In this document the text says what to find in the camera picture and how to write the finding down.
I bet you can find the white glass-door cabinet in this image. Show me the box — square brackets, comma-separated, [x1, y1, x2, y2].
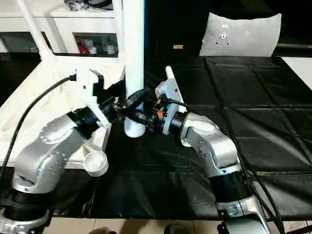
[0, 0, 145, 59]

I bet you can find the dark left robot foot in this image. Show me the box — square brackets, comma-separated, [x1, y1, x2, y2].
[93, 226, 116, 234]

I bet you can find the red bottle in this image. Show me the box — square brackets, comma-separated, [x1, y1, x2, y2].
[76, 36, 85, 55]

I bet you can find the white plastic table leg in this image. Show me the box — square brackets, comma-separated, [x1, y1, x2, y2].
[164, 65, 186, 115]
[16, 0, 57, 63]
[112, 0, 126, 63]
[121, 0, 147, 139]

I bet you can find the white curved plastic panel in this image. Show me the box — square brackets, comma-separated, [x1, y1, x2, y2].
[198, 12, 283, 59]

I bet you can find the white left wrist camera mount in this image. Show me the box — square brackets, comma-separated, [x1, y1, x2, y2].
[72, 68, 112, 129]

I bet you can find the white plastic table top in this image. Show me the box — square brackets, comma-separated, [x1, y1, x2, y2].
[0, 55, 128, 178]

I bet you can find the white flat board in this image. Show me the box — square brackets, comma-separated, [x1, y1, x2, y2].
[281, 56, 312, 90]

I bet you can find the black horizontal bar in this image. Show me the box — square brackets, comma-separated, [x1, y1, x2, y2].
[276, 43, 312, 50]

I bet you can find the black left wrist camera cable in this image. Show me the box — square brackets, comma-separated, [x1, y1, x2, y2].
[0, 74, 78, 176]

